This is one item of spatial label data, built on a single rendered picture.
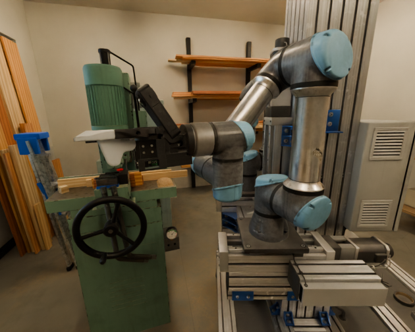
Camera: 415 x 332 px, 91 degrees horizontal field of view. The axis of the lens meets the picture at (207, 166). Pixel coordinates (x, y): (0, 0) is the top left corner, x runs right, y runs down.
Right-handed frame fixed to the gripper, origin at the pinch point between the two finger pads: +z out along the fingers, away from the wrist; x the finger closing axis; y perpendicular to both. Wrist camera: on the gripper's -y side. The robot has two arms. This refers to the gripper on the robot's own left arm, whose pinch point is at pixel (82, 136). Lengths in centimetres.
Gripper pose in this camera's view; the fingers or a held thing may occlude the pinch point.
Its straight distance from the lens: 42.7
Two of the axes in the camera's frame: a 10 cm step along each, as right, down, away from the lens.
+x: -4.1, -0.8, 9.1
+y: 0.8, 9.9, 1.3
